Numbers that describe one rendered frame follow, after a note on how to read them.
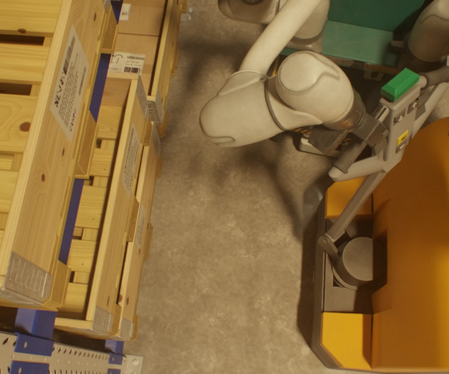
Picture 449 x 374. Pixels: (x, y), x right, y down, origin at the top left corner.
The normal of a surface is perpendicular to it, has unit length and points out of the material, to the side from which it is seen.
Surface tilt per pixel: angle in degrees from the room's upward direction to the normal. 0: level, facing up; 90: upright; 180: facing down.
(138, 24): 0
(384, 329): 74
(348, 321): 22
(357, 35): 0
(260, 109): 38
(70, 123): 90
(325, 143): 33
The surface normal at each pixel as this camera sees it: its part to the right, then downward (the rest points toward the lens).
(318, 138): -0.54, -0.16
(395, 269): -0.96, -0.18
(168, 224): -0.01, -0.35
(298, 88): -0.43, 0.13
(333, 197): -0.38, -0.36
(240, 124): -0.36, 0.48
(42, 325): 0.99, 0.09
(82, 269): -0.07, 0.36
